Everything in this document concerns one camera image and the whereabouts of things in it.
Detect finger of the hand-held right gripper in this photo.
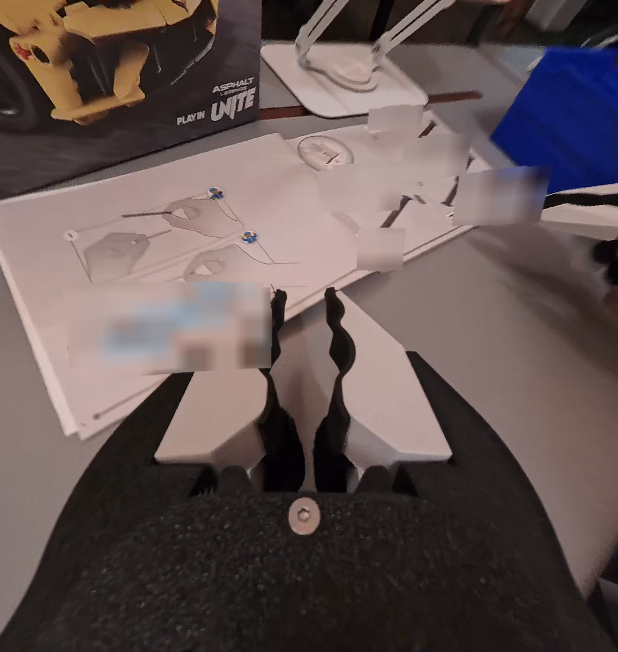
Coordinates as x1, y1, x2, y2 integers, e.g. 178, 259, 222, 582
541, 191, 618, 239

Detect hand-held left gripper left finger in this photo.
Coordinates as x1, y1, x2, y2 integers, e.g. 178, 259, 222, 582
155, 289, 306, 493

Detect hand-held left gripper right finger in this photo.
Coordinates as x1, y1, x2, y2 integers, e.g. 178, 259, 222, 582
313, 287, 453, 493

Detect white lego instruction booklet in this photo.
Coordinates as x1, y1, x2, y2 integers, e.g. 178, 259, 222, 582
0, 117, 493, 441

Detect black lego set box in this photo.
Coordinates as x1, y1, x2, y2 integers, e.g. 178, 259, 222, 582
0, 0, 263, 204

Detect blue box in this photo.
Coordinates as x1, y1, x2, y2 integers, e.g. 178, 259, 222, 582
490, 46, 618, 197

